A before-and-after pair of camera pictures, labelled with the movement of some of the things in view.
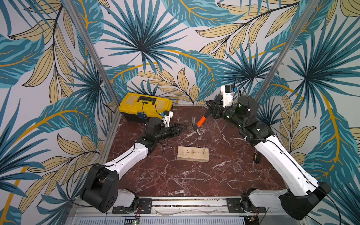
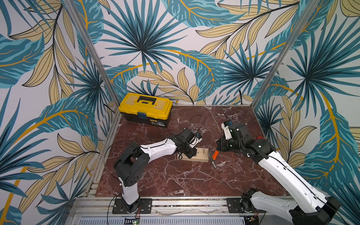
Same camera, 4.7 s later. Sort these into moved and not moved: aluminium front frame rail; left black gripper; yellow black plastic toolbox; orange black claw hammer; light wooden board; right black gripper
Moved: orange black claw hammer; right black gripper; left black gripper
Not moved: aluminium front frame rail; yellow black plastic toolbox; light wooden board
